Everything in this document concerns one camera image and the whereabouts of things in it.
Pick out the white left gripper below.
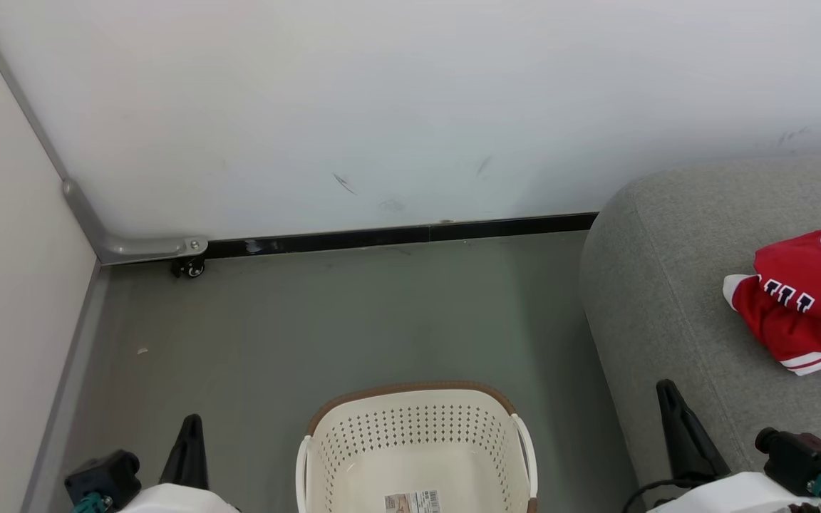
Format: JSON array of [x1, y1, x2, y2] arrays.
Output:
[[117, 414, 240, 513]]

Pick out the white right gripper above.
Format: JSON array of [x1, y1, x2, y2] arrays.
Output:
[[646, 379, 821, 513]]

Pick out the red shorts with white band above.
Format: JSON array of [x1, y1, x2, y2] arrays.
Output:
[[723, 274, 821, 376]]

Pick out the grey fabric sofa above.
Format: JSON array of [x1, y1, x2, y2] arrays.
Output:
[[579, 152, 821, 513]]

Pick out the paper label in basket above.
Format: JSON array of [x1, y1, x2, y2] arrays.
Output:
[[384, 489, 442, 513]]

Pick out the cream perforated laundry basket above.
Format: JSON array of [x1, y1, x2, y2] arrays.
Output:
[[296, 381, 539, 513]]

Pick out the black baseboard strip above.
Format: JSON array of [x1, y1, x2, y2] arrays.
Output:
[[205, 212, 599, 259]]

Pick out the thin black right gripper cable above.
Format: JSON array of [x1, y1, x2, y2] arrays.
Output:
[[623, 478, 689, 513]]

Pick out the teal left camera connector cable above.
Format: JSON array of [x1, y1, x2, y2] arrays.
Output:
[[72, 492, 113, 513]]

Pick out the grey metal corner bracket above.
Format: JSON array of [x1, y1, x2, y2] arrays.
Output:
[[61, 178, 210, 266]]

